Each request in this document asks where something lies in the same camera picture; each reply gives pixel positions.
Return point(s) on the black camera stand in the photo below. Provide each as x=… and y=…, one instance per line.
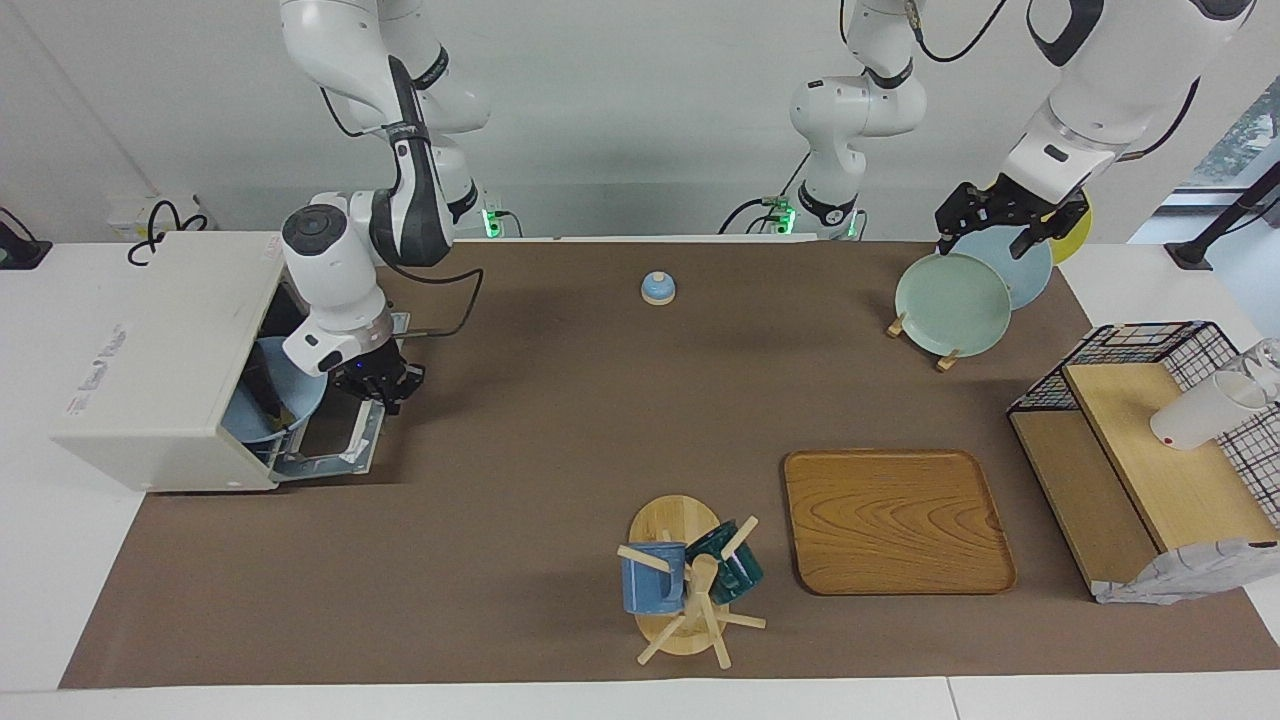
x=1220, y=215

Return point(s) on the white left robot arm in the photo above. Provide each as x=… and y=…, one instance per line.
x=1120, y=90

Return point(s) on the wooden plate rack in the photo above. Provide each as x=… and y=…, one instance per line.
x=946, y=362

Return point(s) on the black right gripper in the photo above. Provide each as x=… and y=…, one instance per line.
x=380, y=372

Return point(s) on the wooden mug tree stand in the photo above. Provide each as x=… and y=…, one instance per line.
x=675, y=520

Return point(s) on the wooden two-tier shelf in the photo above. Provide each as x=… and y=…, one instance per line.
x=1150, y=470

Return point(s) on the light blue plate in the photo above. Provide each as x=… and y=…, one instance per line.
x=300, y=395
x=1030, y=275

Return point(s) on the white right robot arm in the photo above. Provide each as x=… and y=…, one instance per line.
x=330, y=260

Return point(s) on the white cup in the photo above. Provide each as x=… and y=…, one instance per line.
x=1200, y=412

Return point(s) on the dark green mug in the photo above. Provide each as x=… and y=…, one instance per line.
x=735, y=575

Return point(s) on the black clamp base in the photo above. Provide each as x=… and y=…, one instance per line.
x=20, y=250

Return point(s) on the wooden serving tray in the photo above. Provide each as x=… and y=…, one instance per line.
x=895, y=520

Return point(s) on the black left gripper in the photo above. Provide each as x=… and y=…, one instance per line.
x=1010, y=208

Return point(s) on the blue mug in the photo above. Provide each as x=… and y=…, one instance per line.
x=650, y=585

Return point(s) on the pale green plate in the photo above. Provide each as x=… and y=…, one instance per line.
x=950, y=305

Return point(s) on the cream toaster oven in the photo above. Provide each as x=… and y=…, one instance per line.
x=160, y=360

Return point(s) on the brown table mat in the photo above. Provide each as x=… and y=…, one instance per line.
x=560, y=450

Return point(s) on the glass oven door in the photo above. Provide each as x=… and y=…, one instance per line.
x=340, y=450

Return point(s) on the clear glass cup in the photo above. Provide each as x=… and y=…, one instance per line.
x=1265, y=365

